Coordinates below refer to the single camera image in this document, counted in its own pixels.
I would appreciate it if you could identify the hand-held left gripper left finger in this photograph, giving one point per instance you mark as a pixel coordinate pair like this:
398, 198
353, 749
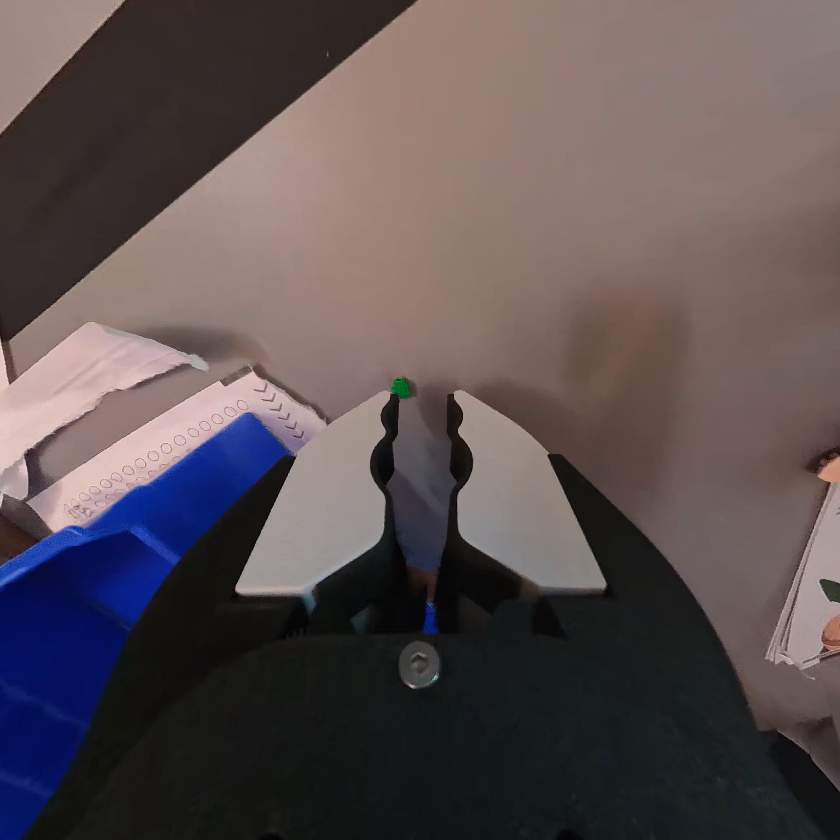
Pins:
315, 512

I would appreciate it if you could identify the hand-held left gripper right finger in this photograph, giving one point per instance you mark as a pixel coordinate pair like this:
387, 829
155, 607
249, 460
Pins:
518, 518

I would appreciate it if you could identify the small green round brick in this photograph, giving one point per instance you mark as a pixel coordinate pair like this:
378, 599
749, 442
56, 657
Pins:
401, 388

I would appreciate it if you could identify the grey desk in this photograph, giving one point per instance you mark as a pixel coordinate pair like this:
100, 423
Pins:
525, 229

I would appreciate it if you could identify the white paper bag with circles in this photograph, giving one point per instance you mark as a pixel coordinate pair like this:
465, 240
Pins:
164, 453

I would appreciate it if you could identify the blue plastic bin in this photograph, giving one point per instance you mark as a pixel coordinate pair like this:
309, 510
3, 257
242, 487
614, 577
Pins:
98, 590

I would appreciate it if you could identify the torn white paper bag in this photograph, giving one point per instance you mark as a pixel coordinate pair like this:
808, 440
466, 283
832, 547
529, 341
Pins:
79, 387

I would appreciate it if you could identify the plant print instruction booklet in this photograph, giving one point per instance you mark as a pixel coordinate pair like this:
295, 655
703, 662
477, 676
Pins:
814, 590

